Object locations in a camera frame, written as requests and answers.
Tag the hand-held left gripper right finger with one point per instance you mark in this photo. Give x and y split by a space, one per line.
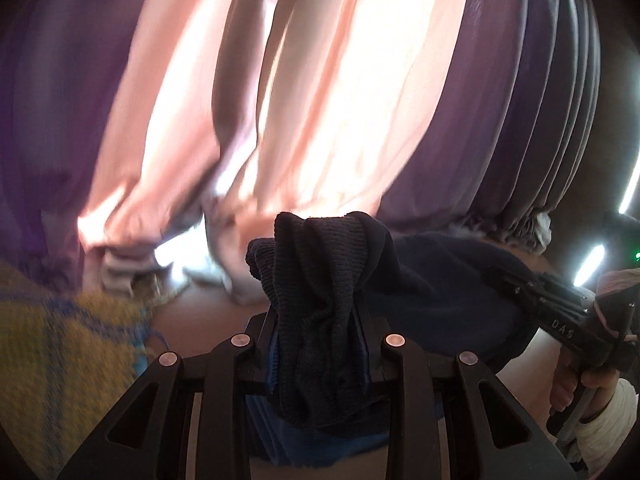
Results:
382 360

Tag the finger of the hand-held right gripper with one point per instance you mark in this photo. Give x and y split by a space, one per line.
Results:
535 287

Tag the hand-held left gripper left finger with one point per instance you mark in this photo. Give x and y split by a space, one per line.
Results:
256 355

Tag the navy blue pants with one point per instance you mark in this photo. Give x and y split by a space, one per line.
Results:
320 310

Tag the person's right hand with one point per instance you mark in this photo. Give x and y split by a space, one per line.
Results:
595 380

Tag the grey pleated curtain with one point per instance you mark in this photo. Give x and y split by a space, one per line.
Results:
570 110

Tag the purple curtain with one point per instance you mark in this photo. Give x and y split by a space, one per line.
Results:
475 110

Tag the yellow blue plaid cloth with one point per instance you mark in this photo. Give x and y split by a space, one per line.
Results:
55 360

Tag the pink curtain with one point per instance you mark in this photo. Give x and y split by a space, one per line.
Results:
310 110

